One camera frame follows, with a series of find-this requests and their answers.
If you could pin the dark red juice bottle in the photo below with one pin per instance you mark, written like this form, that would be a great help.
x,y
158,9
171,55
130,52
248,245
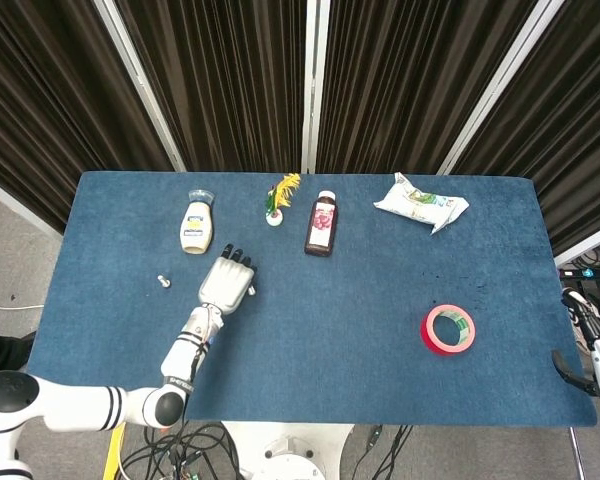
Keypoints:
x,y
322,225

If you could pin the blue table cloth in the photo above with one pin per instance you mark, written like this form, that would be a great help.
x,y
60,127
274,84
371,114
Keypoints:
x,y
330,325

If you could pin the cream mayonnaise squeeze bottle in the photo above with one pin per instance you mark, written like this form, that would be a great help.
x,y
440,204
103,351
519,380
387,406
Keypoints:
x,y
196,225

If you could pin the black power strip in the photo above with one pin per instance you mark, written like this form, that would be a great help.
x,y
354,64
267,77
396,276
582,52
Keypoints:
x,y
590,273

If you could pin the dark brown curtain panel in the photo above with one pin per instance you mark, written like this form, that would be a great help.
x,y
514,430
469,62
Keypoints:
x,y
220,75
570,125
45,100
410,75

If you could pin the yellow floor tape strip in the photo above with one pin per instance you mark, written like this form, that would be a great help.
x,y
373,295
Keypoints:
x,y
112,455

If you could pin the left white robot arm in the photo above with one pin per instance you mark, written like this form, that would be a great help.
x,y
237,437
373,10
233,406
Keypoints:
x,y
80,400

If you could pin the white frame post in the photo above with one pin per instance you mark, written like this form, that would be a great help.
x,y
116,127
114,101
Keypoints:
x,y
312,85
500,85
140,85

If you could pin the white frame bottom rail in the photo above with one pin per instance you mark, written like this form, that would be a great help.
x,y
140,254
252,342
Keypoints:
x,y
15,202
587,248

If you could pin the white snack packet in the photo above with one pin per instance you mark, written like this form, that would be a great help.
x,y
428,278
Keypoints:
x,y
415,202

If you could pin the black trouser leg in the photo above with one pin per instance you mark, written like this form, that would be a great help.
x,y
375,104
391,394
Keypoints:
x,y
2,350

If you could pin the red tape roll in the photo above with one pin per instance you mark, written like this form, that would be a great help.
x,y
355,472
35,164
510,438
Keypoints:
x,y
432,342

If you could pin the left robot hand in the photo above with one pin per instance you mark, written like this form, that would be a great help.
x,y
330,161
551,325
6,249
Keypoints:
x,y
227,282

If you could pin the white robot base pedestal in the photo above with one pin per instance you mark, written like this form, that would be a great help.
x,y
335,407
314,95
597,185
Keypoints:
x,y
290,450

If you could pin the yellow green feather shuttlecock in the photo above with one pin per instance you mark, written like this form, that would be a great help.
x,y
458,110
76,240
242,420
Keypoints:
x,y
279,197

